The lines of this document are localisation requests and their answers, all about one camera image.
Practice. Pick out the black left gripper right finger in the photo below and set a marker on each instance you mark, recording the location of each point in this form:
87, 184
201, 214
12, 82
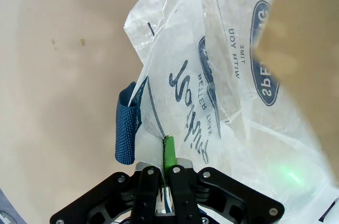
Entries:
182, 195

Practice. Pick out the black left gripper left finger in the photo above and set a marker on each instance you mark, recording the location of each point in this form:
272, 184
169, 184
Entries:
144, 197

